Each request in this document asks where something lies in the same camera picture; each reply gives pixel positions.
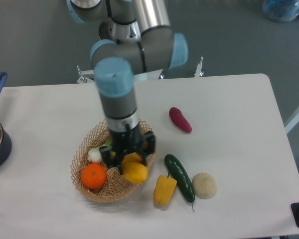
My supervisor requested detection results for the beige steamed bun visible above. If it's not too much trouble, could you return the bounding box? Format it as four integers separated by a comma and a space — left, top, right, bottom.
192, 173, 217, 199

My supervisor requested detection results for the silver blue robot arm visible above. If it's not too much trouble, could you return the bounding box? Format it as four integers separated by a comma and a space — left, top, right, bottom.
67, 0, 188, 169

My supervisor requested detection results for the yellow mango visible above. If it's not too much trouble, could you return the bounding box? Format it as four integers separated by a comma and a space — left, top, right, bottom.
121, 153, 149, 184

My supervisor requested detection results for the yellow bell pepper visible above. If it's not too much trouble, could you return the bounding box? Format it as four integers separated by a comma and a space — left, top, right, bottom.
153, 175, 177, 206

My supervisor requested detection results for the purple sweet potato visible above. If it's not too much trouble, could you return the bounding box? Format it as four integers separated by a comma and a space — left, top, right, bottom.
168, 107, 192, 133

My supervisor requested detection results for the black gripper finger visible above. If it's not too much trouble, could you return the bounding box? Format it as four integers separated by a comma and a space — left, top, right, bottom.
100, 145, 121, 173
136, 131, 156, 166

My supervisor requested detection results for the green cucumber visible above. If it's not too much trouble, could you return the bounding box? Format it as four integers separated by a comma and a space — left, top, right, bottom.
164, 154, 196, 211

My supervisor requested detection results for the blue plastic bag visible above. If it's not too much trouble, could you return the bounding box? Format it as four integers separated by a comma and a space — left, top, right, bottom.
262, 0, 299, 23

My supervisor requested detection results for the green bok choy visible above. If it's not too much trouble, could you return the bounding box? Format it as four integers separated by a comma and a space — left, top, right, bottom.
87, 138, 116, 163

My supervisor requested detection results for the woven wicker basket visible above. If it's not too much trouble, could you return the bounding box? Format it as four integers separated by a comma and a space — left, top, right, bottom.
70, 119, 156, 204

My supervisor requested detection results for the orange fruit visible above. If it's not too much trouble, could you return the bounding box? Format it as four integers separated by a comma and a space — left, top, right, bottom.
81, 163, 107, 189

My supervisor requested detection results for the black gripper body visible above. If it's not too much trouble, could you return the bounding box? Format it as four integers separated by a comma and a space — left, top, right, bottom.
109, 123, 143, 167

